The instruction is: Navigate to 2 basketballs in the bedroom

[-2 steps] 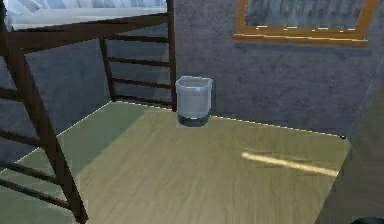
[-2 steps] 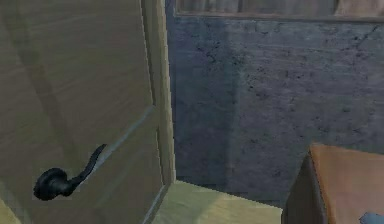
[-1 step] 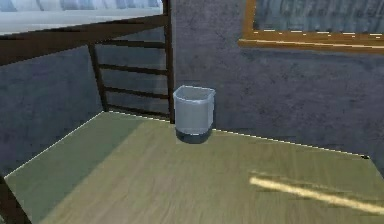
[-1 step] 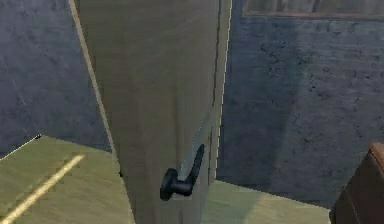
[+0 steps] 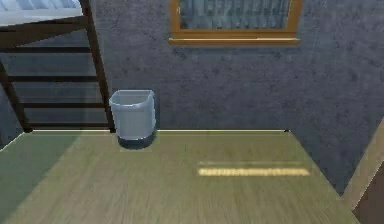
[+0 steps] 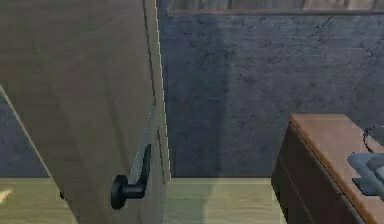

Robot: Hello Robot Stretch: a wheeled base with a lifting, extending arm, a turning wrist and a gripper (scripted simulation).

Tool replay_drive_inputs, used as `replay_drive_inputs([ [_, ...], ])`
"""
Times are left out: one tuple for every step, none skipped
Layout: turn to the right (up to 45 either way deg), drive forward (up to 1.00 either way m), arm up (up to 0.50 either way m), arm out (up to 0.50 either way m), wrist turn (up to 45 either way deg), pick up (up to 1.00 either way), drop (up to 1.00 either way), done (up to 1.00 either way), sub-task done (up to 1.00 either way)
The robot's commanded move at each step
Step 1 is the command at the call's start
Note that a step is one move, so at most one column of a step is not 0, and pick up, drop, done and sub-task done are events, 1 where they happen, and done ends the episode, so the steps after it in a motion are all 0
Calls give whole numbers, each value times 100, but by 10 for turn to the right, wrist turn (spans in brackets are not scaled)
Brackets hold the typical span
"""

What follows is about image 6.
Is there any black lever door handle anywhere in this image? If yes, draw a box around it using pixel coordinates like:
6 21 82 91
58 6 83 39
110 143 152 211

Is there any tan wooden room door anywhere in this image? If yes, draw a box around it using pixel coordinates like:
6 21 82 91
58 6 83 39
0 0 172 224

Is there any brown wooden desk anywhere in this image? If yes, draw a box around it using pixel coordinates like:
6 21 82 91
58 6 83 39
270 113 384 224

